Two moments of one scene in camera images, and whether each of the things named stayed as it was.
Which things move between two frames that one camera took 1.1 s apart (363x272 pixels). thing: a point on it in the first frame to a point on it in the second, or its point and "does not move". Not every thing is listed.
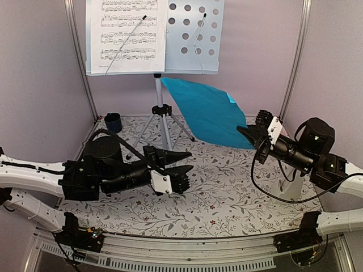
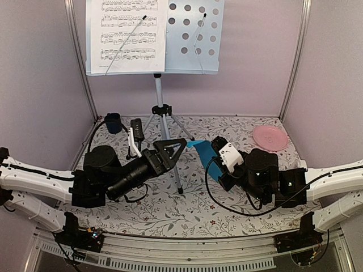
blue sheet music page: [214, 115] to [207, 152]
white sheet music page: [128, 35] does not move
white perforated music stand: [194, 44] does not move
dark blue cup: [113, 120] does not move
